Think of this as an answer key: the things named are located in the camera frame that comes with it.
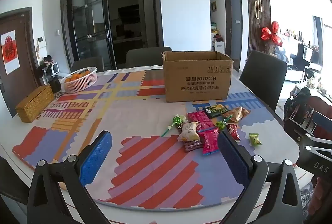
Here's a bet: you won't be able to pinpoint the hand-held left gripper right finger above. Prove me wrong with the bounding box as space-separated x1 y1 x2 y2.
217 131 303 224

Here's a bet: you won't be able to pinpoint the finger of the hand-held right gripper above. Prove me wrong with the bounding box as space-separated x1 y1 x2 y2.
296 140 332 181
283 118 332 152

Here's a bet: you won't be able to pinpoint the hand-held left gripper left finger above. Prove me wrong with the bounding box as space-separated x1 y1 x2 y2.
27 130 113 224

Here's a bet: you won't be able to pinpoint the green lollipop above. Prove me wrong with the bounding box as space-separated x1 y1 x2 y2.
216 115 233 130
161 114 183 138

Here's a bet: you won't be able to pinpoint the brown cardboard box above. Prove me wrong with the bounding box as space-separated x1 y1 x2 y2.
162 50 234 103

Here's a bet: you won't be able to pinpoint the red-brown small snack packet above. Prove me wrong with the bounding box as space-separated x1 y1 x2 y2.
225 123 242 142

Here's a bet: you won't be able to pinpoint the black bag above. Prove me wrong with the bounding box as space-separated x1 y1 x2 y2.
283 87 315 121

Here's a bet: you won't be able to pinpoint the pink snack packet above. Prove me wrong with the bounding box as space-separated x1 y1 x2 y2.
198 128 220 154
187 111 216 134

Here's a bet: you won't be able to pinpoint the bright green wrapped candy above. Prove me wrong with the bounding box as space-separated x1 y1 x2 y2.
248 133 262 147

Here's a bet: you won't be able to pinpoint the brown wooden chair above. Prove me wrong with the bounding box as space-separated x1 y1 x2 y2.
310 96 332 134

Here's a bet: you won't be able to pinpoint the dark brown snack packet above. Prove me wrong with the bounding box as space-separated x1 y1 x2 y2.
184 140 204 153

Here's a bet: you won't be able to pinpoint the tan triangular snack packet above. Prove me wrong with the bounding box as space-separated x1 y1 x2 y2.
223 107 251 123

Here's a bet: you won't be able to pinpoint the dark green snack packet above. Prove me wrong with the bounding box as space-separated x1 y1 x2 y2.
202 104 230 119

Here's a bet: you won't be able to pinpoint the beige snack packet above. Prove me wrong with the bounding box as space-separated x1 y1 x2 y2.
178 122 201 142

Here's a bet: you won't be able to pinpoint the colourful patterned table mat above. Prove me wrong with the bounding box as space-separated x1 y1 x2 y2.
12 65 284 208

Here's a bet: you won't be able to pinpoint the grey dining chair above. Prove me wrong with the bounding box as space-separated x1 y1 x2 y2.
125 46 172 69
72 56 105 73
239 50 288 112

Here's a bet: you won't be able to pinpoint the black piano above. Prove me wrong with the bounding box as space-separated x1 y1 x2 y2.
297 44 321 69

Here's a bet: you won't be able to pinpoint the white basket of oranges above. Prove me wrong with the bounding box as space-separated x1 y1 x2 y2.
60 67 98 94

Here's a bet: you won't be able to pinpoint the woven yellow tissue box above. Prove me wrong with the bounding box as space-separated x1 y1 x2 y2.
16 85 55 123

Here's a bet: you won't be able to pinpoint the small black box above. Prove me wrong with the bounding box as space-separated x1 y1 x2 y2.
49 77 62 93

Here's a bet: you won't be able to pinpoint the red foil balloons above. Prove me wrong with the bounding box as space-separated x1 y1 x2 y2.
261 21 284 47

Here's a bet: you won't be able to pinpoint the white low cabinet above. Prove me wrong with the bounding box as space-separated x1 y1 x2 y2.
214 41 226 55

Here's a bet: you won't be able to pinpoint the dark interior door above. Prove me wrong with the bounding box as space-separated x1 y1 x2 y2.
224 0 243 64

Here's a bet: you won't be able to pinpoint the brown entrance door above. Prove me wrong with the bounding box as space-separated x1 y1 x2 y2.
0 7 40 118

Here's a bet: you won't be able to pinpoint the red and white door poster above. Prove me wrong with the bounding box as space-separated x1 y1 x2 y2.
1 30 21 75

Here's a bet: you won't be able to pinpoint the dark glass sliding door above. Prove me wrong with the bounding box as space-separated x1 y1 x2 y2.
61 0 164 71

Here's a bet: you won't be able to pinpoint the dark slatted wall cabinet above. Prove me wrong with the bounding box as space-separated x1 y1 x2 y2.
244 0 272 54

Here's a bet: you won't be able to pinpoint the gold cabinet handle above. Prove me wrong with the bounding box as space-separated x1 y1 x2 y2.
254 0 262 19

